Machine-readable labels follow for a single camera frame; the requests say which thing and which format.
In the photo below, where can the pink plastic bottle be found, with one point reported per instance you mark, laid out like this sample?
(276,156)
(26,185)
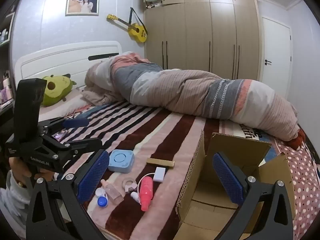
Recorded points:
(145,192)

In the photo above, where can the striped fleece blanket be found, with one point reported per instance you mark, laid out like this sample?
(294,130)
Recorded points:
(155,135)

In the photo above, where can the red plush toy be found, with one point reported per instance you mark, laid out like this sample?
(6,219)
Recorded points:
(298,138)

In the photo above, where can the person's left forearm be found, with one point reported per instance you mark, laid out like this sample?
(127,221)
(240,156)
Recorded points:
(11,202)

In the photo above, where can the beige wardrobe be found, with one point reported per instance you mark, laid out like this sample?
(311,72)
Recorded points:
(200,35)

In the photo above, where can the yellow guitar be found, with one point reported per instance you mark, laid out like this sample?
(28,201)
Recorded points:
(136,31)

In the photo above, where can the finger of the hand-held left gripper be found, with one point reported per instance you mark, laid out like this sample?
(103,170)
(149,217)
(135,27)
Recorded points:
(86,143)
(75,123)

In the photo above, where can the white door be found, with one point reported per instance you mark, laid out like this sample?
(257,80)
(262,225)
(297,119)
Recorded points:
(276,62)

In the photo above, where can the pink polka dot sheet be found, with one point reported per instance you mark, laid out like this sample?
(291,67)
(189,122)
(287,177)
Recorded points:
(303,175)

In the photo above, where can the brown cardboard box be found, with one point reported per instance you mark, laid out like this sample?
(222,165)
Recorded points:
(212,192)

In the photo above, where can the green avocado plush toy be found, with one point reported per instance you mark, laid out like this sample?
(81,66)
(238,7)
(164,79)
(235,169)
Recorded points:
(53,90)

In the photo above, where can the wall shelf with bottles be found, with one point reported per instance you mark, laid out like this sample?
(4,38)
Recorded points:
(5,55)

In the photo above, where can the white blue contact lens case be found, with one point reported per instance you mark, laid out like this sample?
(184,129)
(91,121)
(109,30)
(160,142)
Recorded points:
(102,200)

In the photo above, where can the white bed headboard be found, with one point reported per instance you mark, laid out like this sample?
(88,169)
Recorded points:
(65,57)

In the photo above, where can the rolled striped duvet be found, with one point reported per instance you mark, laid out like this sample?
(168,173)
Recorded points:
(190,92)

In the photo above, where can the light blue square case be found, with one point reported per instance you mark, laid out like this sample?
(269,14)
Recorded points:
(121,161)

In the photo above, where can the slim gold box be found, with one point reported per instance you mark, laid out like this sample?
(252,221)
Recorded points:
(160,162)

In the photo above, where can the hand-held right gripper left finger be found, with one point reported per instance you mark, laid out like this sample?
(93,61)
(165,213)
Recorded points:
(93,177)

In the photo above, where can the white printed cloth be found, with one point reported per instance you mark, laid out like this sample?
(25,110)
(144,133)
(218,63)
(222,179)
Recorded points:
(248,131)

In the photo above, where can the clear pink perfume bottle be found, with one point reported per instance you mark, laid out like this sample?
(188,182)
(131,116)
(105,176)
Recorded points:
(113,192)

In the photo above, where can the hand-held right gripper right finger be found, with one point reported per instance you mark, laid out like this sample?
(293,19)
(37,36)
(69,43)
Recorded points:
(227,177)

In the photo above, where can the person's left hand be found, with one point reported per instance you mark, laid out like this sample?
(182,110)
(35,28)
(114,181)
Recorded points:
(18,171)

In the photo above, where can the small printed card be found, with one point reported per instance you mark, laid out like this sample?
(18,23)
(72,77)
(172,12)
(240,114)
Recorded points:
(60,135)

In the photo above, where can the framed wall photo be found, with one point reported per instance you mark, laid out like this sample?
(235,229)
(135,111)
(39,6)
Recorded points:
(82,4)

